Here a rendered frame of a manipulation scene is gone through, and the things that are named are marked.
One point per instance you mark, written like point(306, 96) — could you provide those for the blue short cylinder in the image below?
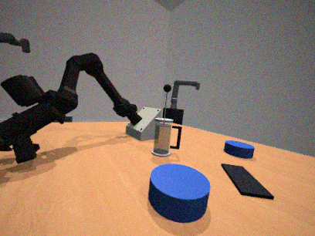
point(178, 192)
point(239, 149)

